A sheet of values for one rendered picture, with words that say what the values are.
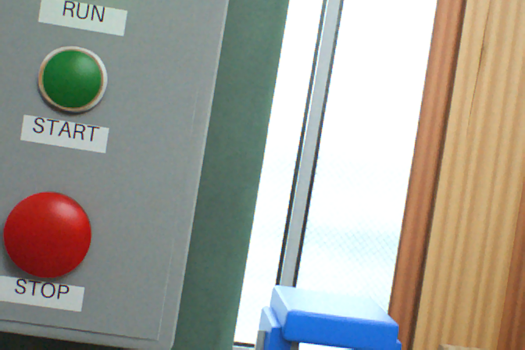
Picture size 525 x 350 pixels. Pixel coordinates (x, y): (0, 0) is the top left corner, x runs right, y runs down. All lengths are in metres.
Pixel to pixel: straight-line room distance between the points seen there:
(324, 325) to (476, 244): 0.66
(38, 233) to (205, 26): 0.09
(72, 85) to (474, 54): 1.51
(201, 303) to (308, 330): 0.80
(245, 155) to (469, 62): 1.42
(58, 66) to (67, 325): 0.09
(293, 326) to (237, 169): 0.81
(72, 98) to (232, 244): 0.11
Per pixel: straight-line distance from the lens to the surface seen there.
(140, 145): 0.31
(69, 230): 0.31
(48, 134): 0.31
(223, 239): 0.38
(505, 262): 1.81
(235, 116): 0.37
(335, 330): 1.19
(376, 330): 1.20
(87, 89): 0.31
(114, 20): 0.31
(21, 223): 0.31
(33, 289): 0.32
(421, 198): 1.77
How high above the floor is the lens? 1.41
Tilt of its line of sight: 3 degrees down
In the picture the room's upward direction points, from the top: 9 degrees clockwise
